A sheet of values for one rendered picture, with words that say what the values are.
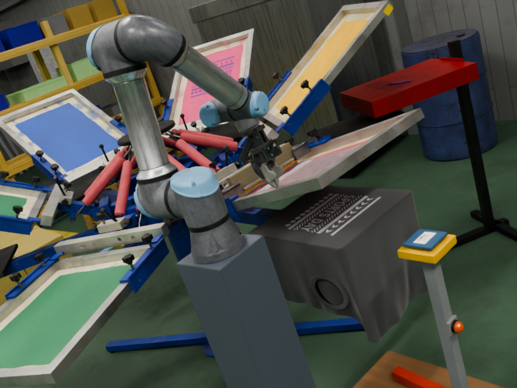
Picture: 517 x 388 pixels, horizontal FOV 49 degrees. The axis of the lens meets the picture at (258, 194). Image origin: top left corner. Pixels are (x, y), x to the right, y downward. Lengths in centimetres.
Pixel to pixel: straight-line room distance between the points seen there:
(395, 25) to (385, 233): 376
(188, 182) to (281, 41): 367
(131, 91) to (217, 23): 398
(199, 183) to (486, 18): 436
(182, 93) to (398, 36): 247
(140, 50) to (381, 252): 112
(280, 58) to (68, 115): 197
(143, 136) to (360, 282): 92
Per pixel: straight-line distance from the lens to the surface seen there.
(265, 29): 511
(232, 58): 392
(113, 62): 152
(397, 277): 219
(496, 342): 293
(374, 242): 204
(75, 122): 397
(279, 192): 185
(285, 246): 210
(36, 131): 393
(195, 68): 151
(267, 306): 159
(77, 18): 771
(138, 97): 153
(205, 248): 149
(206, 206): 146
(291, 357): 171
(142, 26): 145
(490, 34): 555
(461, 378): 210
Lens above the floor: 182
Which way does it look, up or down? 19 degrees down
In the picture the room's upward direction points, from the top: 19 degrees counter-clockwise
